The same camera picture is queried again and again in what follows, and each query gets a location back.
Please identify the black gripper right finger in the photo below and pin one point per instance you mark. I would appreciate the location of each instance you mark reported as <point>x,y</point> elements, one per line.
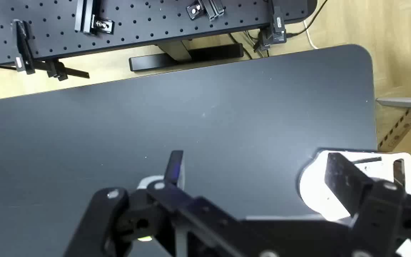
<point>381,214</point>

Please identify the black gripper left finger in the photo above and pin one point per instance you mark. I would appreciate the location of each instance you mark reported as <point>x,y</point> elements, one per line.
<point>120,222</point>

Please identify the grey flat bar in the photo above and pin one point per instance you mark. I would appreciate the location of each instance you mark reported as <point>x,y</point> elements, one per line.
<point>405,102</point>

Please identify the black perforated breadboard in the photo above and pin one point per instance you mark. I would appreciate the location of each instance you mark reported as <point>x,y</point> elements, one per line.
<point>149,21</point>

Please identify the black aluminium bracket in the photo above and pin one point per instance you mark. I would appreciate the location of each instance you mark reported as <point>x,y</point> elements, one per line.
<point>206,8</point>
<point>89,15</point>

